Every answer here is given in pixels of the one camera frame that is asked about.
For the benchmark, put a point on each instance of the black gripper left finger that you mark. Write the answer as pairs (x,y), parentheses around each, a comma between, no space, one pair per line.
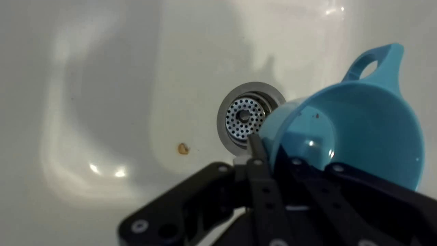
(191,205)

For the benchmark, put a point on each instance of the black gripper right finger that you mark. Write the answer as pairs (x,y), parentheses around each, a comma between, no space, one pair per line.
(363,209)

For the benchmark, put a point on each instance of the blue plastic cup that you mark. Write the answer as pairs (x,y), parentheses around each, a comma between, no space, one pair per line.
(363,123)

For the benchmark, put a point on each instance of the metal sink drain strainer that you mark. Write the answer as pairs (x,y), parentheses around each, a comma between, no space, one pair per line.
(239,117)

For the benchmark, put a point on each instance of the white ceramic sink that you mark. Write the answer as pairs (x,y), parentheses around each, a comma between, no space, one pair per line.
(90,68)

